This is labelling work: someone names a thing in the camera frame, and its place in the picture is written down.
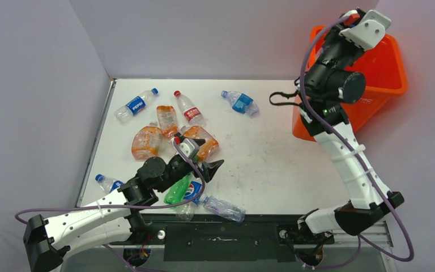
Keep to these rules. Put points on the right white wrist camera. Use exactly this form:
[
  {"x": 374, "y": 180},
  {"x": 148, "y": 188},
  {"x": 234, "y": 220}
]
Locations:
[{"x": 369, "y": 31}]

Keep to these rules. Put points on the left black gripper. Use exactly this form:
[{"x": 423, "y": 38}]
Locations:
[{"x": 208, "y": 169}]

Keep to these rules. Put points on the crushed blue label bottle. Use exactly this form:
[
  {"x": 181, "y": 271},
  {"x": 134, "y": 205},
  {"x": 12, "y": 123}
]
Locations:
[{"x": 241, "y": 103}]

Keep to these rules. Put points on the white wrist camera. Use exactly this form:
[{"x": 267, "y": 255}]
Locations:
[
  {"x": 186, "y": 151},
  {"x": 369, "y": 31}
]

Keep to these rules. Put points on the Pepsi bottle centre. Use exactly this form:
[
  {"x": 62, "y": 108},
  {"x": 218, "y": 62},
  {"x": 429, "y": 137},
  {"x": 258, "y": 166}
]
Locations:
[{"x": 186, "y": 212}]

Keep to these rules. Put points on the crushed orange label bottle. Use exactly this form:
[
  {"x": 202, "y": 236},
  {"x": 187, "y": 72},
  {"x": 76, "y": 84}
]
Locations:
[{"x": 167, "y": 120}]

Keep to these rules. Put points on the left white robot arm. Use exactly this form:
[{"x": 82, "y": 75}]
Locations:
[{"x": 114, "y": 217}]

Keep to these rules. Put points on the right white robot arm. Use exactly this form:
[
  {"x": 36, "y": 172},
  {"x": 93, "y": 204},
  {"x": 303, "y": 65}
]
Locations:
[{"x": 324, "y": 87}]

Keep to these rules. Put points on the clear Pepsi bottle top left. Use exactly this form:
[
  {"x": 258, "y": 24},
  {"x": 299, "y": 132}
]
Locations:
[{"x": 125, "y": 113}]

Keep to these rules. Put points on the blue cap bottle left edge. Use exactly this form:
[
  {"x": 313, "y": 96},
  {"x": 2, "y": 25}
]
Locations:
[{"x": 108, "y": 184}]

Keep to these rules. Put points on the red cap water bottle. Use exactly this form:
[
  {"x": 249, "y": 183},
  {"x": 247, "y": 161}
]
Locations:
[{"x": 191, "y": 113}]

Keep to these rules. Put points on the crushed Ganten water bottle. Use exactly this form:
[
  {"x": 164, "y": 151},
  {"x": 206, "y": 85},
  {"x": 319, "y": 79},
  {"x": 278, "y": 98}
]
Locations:
[{"x": 222, "y": 208}]

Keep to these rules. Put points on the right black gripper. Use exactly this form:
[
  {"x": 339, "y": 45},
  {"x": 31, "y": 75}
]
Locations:
[{"x": 335, "y": 37}]

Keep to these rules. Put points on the green plastic bottle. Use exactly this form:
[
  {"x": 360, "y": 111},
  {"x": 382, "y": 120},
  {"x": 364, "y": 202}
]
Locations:
[{"x": 177, "y": 191}]

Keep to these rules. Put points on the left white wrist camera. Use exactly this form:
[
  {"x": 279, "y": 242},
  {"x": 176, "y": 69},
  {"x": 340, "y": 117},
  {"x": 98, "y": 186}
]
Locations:
[{"x": 186, "y": 151}]

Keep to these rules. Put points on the large orange crushed bottle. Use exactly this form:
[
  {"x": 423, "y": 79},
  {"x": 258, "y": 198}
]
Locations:
[{"x": 210, "y": 146}]

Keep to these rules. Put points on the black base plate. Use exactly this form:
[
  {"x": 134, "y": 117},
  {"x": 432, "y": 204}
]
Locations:
[{"x": 211, "y": 238}]

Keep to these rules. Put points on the flat orange crushed bottle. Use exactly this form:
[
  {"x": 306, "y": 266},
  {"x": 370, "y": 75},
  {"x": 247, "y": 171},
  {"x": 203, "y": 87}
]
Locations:
[{"x": 146, "y": 143}]

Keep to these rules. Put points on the orange plastic bin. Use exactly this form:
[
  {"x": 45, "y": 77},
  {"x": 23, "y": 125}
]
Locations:
[{"x": 385, "y": 78}]

